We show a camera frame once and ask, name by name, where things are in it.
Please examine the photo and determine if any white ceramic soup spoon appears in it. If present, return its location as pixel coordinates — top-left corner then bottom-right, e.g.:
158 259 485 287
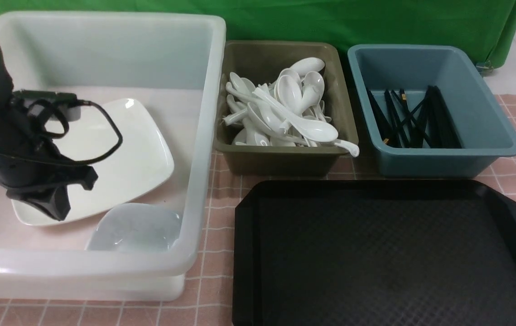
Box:
252 88 338 143

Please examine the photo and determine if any white spoon of pile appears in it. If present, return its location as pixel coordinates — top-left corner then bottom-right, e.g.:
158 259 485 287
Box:
277 75 302 115
289 57 325 77

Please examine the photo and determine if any black chopsticks pile in bin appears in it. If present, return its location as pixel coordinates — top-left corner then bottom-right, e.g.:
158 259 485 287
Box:
366 85 463 149

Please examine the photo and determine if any white square plate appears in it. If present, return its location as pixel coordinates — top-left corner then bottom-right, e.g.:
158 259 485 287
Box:
11 98 175 227

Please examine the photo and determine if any pink checkered tablecloth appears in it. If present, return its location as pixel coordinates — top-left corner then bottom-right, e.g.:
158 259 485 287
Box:
0 94 516 326

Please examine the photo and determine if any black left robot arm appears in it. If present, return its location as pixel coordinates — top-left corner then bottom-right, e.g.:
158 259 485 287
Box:
0 48 98 221

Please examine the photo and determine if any black plastic serving tray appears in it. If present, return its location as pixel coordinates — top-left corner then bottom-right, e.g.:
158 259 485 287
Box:
231 180 516 326

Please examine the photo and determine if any olive green plastic bin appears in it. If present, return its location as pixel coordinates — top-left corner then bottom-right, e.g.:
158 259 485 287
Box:
213 40 359 176

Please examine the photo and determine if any blue plastic bin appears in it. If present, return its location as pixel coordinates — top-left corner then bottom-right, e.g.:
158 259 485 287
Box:
347 44 516 179

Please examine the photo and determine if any small white bowl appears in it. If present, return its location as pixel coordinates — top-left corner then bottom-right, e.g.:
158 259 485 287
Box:
85 203 183 253

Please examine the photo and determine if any large white plastic tub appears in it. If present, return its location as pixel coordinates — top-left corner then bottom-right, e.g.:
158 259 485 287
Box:
0 12 226 301

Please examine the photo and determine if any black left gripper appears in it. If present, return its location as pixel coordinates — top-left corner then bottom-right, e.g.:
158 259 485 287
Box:
0 131 98 221

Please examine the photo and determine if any green cloth backdrop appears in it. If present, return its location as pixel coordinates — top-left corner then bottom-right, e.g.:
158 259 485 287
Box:
0 0 516 68

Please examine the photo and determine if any white spoon overhanging bin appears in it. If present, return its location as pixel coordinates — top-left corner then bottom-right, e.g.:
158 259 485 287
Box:
325 139 361 158

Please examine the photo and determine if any white spoon centre of pile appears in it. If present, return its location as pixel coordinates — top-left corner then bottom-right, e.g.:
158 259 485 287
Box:
277 75 302 115

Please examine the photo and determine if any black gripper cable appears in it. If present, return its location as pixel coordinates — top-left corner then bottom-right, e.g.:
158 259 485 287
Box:
11 90 124 167

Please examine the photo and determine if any white spoon top of pile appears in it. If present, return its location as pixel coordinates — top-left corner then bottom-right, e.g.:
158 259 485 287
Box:
289 57 325 77

